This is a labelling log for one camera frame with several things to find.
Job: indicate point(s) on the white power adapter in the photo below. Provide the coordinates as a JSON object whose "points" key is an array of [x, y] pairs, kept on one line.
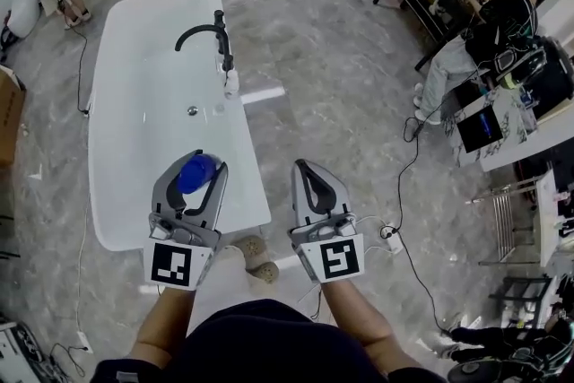
{"points": [[84, 342]]}

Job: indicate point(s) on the white bathtub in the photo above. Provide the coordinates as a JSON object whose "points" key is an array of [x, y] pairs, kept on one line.
{"points": [[148, 72]]}

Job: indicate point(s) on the brown cardboard box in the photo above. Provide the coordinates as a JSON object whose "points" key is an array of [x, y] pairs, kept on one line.
{"points": [[11, 116]]}

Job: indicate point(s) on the white toilet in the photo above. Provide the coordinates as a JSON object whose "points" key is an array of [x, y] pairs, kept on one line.
{"points": [[24, 15]]}

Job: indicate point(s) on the person's right forearm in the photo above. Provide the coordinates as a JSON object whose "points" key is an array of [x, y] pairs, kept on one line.
{"points": [[359, 314]]}

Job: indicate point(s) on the black curved bathtub faucet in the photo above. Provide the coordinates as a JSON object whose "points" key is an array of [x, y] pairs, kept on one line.
{"points": [[197, 29]]}

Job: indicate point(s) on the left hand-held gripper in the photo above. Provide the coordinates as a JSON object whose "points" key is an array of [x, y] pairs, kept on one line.
{"points": [[170, 264]]}

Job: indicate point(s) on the blue round object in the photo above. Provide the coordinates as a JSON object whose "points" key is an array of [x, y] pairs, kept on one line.
{"points": [[197, 172]]}

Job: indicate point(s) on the black metal rack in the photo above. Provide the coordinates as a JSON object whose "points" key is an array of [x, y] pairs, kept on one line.
{"points": [[520, 280]]}

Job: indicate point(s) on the person's beige clog shoe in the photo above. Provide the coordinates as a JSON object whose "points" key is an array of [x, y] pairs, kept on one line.
{"points": [[251, 251], [265, 273]]}

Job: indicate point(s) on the marble pattern cabinet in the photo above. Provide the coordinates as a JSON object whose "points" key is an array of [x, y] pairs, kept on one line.
{"points": [[511, 121]]}

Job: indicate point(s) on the white metal frame table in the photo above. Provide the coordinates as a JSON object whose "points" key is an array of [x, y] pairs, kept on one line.
{"points": [[547, 215]]}

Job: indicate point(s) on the person's left forearm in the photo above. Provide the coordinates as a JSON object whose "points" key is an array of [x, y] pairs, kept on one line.
{"points": [[157, 318]]}

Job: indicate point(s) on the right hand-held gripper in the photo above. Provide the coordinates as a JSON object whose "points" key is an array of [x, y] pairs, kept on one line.
{"points": [[341, 258]]}

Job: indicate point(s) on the small white bottle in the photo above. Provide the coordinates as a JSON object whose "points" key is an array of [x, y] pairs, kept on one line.
{"points": [[232, 85]]}

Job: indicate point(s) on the black faucet knob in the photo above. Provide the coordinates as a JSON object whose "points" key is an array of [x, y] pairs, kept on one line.
{"points": [[219, 16]]}

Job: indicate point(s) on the white cabinet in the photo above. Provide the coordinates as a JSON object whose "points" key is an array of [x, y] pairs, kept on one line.
{"points": [[18, 350]]}

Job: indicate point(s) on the person's light trousers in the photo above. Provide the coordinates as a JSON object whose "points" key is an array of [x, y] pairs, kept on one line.
{"points": [[224, 278]]}

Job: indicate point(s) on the person's dark shirt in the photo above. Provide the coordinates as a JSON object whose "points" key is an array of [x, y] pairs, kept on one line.
{"points": [[269, 345]]}

